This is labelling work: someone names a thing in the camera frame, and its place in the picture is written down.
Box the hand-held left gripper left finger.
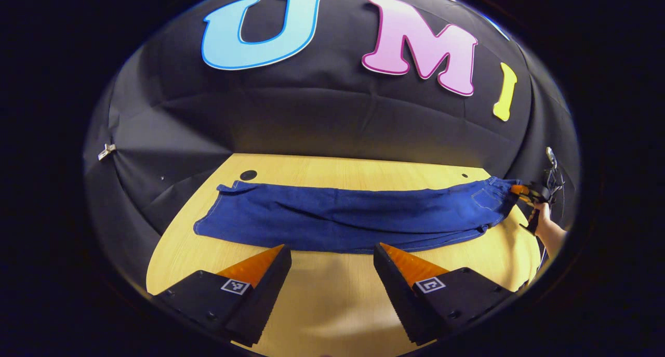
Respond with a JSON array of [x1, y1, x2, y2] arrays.
[[151, 244, 292, 347]]

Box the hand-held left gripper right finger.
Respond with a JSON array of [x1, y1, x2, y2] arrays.
[[373, 243, 515, 346]]

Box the blue denim jeans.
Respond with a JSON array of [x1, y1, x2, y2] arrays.
[[194, 176, 521, 255]]

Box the black backdrop cloth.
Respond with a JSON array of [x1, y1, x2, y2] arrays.
[[83, 0, 581, 295]]

